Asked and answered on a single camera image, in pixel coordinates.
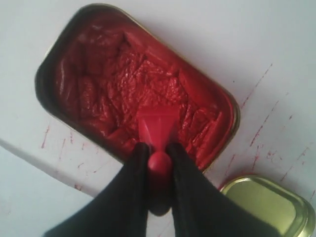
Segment red stamp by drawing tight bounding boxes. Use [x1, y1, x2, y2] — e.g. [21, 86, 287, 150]
[137, 106, 179, 216]

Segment white paper sheet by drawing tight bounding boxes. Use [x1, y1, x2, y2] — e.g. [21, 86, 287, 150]
[0, 145, 99, 237]

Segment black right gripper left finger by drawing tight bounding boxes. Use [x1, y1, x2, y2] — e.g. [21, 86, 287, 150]
[44, 143, 149, 237]

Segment red ink pad tin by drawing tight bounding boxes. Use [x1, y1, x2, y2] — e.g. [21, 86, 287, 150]
[35, 3, 240, 170]

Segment gold tin lid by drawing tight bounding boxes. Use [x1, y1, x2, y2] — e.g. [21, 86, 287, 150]
[220, 174, 316, 237]

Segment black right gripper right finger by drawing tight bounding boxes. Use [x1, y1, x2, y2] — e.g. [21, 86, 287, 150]
[166, 143, 263, 237]

